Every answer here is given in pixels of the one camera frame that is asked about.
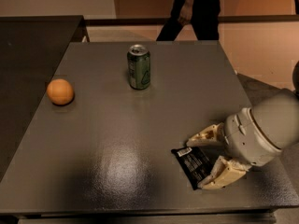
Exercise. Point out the orange fruit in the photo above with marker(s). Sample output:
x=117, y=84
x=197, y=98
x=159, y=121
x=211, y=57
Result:
x=60, y=92

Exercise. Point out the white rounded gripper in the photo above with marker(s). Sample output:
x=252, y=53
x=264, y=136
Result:
x=244, y=138

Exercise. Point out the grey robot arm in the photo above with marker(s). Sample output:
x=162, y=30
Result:
x=278, y=116

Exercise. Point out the green soda can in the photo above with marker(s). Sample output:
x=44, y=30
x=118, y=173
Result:
x=138, y=58

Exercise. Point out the black rxbar chocolate wrapper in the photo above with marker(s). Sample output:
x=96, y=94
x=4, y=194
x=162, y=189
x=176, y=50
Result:
x=196, y=162

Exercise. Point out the person in dark clothes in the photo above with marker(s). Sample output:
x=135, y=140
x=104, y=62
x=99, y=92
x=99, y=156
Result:
x=202, y=15

